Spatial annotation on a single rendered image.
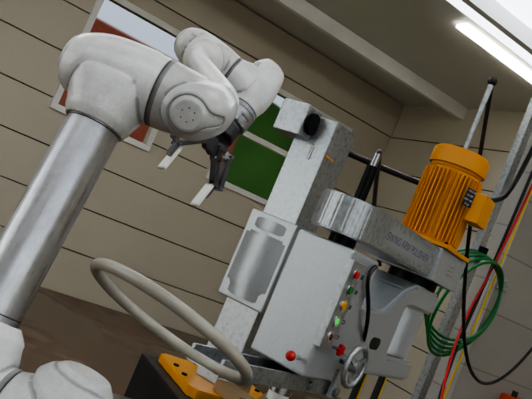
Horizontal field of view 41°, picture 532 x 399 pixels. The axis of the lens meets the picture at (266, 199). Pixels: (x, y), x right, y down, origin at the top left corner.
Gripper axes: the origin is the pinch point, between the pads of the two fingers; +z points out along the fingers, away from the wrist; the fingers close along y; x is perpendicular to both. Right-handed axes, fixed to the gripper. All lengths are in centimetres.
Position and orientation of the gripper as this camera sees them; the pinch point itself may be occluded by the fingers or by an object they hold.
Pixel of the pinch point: (180, 184)
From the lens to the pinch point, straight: 175.9
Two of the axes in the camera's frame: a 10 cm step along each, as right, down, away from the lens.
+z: -5.6, 7.5, -3.6
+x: -6.5, -1.2, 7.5
